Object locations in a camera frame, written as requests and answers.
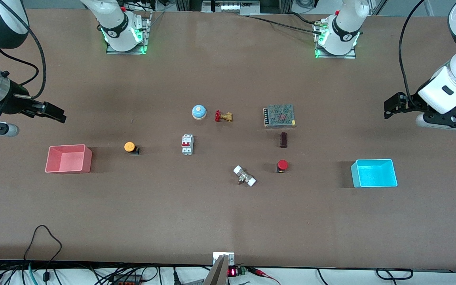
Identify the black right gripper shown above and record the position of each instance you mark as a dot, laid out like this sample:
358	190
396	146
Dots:
15	103

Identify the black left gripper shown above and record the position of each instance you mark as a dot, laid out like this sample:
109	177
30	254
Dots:
409	104

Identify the yellow push button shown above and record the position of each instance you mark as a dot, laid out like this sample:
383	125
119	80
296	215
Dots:
129	146

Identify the red push button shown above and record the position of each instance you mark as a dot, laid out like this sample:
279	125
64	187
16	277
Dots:
282	164

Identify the pink plastic bin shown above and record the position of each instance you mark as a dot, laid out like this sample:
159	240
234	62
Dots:
67	160

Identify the cyan plastic bin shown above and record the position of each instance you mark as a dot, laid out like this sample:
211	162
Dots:
374	174

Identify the metal mesh power supply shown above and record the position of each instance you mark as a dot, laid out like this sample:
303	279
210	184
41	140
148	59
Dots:
281	115

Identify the dark brown rectangular block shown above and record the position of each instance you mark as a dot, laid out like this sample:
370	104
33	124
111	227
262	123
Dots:
283	140

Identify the white circuit breaker red switches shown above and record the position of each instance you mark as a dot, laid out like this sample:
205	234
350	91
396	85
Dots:
187	139

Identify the blue service bell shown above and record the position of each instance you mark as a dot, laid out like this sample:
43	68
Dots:
199	114

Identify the metal fitting with white caps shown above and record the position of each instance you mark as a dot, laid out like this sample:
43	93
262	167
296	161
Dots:
244	177

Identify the dark box with orange terminals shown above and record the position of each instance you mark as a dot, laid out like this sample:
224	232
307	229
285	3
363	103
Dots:
127	280

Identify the silver equipment box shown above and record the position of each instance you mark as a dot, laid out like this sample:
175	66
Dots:
230	7

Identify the red clip lead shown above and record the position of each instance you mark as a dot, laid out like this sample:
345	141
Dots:
263	273

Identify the red digit display module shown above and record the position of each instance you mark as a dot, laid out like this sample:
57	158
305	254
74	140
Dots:
232	271

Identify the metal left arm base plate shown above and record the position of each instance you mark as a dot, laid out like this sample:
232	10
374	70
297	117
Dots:
337	56

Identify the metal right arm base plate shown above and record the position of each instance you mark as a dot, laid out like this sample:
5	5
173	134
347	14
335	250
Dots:
145	35

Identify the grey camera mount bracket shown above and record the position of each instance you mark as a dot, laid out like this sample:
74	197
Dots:
217	273

